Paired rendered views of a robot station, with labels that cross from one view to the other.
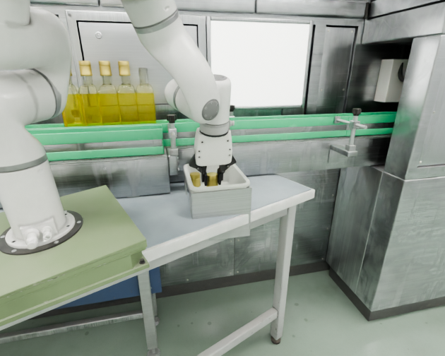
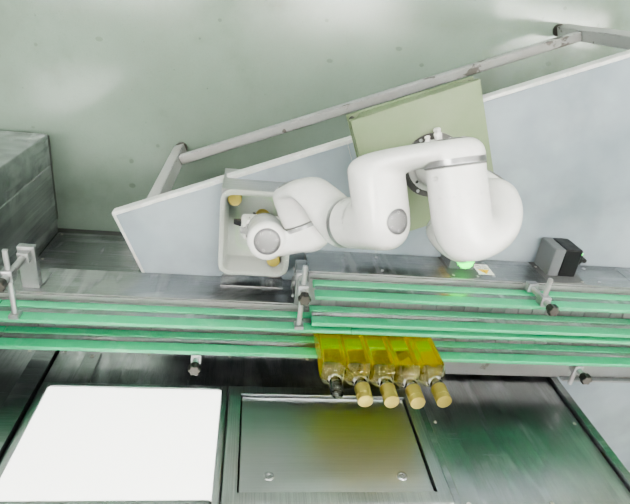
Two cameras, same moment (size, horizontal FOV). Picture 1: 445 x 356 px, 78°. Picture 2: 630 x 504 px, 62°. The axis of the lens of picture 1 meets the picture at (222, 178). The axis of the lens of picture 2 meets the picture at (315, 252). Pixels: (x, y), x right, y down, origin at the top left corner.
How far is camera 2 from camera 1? 0.93 m
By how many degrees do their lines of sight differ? 46
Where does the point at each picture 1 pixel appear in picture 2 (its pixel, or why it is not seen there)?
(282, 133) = (121, 311)
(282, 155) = (131, 285)
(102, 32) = (397, 480)
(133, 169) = (349, 267)
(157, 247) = (334, 144)
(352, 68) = not seen: outside the picture
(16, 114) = not seen: hidden behind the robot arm
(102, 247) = (385, 121)
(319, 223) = (55, 264)
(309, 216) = not seen: hidden behind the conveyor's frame
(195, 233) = (295, 156)
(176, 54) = (329, 190)
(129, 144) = (355, 289)
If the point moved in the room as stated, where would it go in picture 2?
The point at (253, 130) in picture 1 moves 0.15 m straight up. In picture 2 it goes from (172, 316) to (162, 356)
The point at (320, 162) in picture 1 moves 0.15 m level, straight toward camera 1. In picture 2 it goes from (65, 275) to (95, 231)
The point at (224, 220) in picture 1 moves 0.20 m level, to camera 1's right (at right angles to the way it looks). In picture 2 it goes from (257, 171) to (176, 147)
